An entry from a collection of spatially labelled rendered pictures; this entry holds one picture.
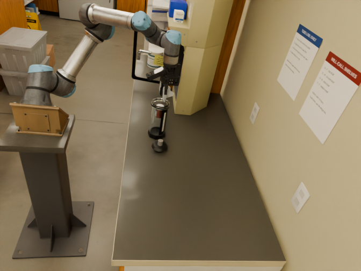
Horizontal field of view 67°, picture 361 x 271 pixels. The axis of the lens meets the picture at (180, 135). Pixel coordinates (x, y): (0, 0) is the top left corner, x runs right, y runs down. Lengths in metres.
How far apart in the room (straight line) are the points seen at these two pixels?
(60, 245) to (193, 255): 1.31
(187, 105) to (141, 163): 0.60
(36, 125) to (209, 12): 1.11
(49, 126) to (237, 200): 1.05
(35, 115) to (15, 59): 2.16
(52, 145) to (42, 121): 0.14
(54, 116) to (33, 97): 0.13
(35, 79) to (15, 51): 2.06
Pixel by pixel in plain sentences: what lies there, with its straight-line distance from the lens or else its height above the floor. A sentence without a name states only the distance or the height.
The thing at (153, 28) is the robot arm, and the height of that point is 1.56.
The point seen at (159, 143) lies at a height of 0.99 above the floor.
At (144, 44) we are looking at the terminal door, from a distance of 2.03.
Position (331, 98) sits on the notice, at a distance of 1.12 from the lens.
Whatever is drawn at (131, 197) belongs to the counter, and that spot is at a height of 0.94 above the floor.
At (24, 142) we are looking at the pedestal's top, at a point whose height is 0.94.
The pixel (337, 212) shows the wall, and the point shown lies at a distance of 1.07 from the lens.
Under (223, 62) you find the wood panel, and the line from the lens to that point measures 2.16.
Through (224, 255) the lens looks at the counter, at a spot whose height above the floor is 0.94.
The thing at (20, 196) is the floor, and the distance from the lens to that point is 2.65.
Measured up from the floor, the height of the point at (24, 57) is 0.53.
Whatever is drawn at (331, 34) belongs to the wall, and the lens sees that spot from 1.20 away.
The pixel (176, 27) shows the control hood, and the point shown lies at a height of 1.51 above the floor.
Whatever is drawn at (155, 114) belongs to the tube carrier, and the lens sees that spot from 1.53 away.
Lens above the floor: 1.94
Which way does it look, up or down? 36 degrees down
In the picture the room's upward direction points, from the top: 11 degrees clockwise
